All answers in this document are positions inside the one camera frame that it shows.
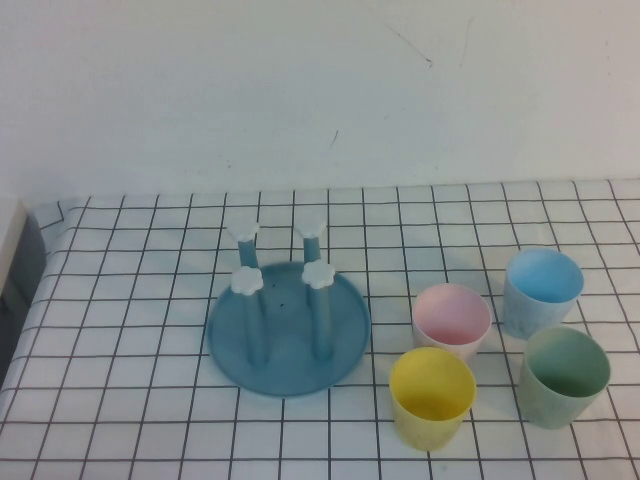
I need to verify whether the yellow plastic cup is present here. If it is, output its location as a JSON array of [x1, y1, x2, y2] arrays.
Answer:
[[388, 346, 477, 453]]

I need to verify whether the blue cup stand with pegs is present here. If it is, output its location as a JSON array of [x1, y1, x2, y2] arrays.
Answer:
[[205, 214, 372, 400]]

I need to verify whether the pink plastic cup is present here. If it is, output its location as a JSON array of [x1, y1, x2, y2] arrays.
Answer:
[[412, 282, 492, 365]]

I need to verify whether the blue plastic cup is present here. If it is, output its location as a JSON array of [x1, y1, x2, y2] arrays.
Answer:
[[502, 247, 585, 342]]

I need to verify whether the green plastic cup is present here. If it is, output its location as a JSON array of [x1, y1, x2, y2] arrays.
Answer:
[[517, 326, 612, 430]]

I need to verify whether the white black-grid tablecloth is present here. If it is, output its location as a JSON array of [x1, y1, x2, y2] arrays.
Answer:
[[0, 178, 640, 480]]

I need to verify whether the dark grey box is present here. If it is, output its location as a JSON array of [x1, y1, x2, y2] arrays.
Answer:
[[0, 213, 49, 386]]

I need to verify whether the beige board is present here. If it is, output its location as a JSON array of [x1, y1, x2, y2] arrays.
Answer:
[[0, 197, 27, 297]]

